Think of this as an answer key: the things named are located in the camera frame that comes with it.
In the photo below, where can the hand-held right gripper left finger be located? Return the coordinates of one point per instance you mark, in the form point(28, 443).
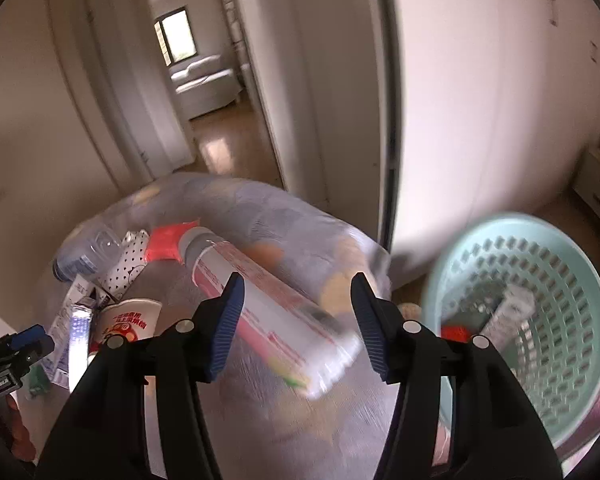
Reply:
point(226, 327)

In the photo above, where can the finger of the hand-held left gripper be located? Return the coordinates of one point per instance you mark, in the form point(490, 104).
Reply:
point(30, 338)

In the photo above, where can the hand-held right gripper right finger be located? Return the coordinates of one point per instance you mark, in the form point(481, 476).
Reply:
point(369, 332)

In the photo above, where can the clear plastic bottle red label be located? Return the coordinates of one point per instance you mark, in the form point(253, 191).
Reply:
point(280, 310)

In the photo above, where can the light green plastic basket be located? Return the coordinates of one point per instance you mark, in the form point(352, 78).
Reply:
point(555, 360)

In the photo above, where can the person's left hand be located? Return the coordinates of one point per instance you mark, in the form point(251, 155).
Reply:
point(16, 432)

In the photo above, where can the white blue carton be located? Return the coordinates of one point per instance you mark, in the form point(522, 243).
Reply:
point(59, 332)

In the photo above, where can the white toothpaste box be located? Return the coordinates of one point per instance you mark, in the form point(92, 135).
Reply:
point(80, 345)

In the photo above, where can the red wrapper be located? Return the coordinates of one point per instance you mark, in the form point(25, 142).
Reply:
point(457, 333)

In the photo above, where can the clear bottle blue label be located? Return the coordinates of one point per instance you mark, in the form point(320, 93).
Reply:
point(82, 260)

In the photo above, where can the white red paper cup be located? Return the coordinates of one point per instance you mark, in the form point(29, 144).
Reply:
point(125, 322)

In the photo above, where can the orange-red snack packet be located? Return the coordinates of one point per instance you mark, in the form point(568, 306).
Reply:
point(166, 244)

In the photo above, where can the white dotted packet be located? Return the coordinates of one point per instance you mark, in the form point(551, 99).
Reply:
point(127, 262)

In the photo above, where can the white sofa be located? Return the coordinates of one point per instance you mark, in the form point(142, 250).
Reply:
point(205, 85)

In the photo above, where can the white wardrobe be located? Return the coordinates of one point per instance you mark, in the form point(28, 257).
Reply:
point(480, 110)

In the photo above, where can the white door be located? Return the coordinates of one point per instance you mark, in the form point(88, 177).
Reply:
point(130, 85)

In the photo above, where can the white bedside cabinet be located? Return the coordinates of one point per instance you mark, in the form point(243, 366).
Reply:
point(597, 185)

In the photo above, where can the window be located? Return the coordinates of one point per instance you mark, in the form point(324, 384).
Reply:
point(176, 35)

